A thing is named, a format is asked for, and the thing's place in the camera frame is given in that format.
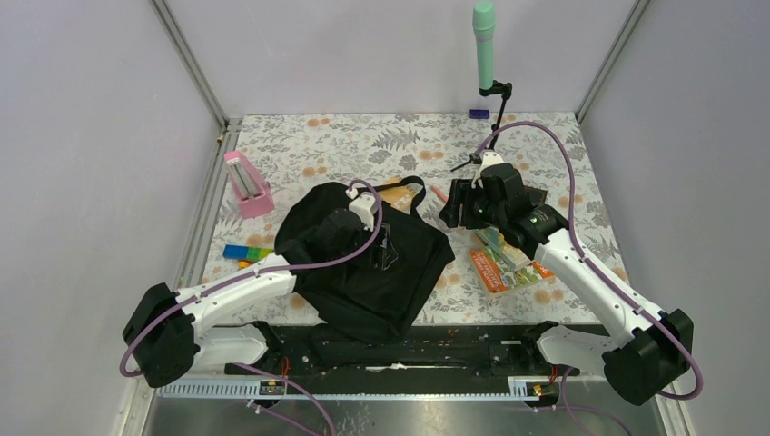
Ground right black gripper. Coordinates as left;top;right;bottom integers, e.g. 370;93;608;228
439;179;506;230

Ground black fabric student bag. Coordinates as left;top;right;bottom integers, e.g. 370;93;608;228
274;182;455;343

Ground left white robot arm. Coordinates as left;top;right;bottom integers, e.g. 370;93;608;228
118;180;384;388

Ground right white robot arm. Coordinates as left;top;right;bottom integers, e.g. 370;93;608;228
439;152;696;405

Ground dark cover book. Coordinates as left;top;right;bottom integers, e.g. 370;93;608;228
524;185;548;208

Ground yellow green children book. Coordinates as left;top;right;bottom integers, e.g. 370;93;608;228
474;227;533;272

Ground orange spiral notebook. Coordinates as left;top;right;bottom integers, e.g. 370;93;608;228
376;176;424;213

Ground orange cover booklet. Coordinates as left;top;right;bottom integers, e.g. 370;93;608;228
469;246;556;296

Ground small blue box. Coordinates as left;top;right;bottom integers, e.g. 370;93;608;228
469;109;490;119

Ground floral table mat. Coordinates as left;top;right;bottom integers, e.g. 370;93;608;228
192;112;626;325

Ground pink metronome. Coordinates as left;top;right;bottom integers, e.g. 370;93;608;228
223;151;275;219

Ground colourful toy block train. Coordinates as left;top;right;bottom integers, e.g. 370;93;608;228
222;244;273;270

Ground black microphone tripod stand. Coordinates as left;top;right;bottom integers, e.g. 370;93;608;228
450;80;513;173

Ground green microphone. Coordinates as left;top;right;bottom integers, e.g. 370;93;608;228
472;1;497;95

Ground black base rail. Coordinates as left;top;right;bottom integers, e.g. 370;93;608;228
253;324;566;394

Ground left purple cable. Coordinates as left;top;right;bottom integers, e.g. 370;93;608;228
119;179;384;379

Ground purple cable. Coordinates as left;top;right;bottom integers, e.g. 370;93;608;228
119;179;384;379
475;121;704;402

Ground white slotted cable duct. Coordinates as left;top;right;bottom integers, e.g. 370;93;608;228
159;375;558;401

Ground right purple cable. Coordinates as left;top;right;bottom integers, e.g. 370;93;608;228
475;121;704;402

